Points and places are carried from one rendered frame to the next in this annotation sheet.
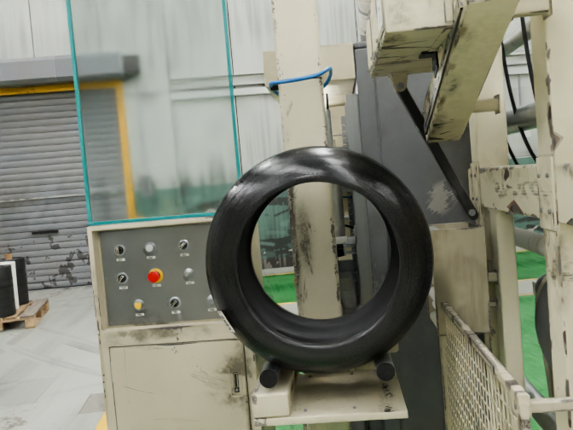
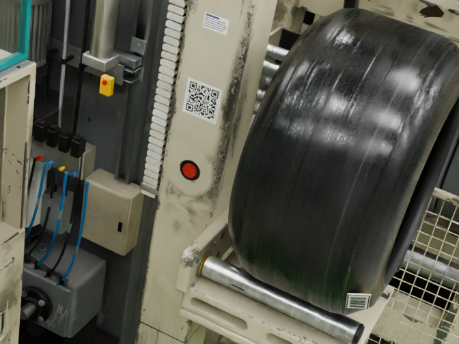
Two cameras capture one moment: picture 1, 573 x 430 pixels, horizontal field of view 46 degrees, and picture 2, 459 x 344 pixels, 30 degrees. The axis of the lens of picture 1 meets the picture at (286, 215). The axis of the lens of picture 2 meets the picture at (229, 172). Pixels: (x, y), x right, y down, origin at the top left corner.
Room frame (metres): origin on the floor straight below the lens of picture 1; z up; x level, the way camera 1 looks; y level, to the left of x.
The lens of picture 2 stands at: (1.54, 1.38, 1.97)
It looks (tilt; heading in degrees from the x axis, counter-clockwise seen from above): 31 degrees down; 286
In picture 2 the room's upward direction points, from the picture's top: 12 degrees clockwise
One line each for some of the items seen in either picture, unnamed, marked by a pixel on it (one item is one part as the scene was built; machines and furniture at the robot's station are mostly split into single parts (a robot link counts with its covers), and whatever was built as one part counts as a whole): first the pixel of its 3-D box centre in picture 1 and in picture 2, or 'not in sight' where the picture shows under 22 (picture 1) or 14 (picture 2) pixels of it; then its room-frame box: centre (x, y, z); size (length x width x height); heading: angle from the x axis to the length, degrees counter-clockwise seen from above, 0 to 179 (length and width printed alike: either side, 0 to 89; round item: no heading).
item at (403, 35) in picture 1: (424, 24); not in sight; (1.61, -0.36, 1.71); 0.61 x 0.25 x 0.15; 175
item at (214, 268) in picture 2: (274, 359); (278, 297); (1.76, 0.06, 0.90); 0.35 x 0.05 x 0.05; 175
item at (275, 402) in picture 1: (277, 383); (270, 321); (1.77, 0.06, 0.83); 0.36 x 0.09 x 0.06; 175
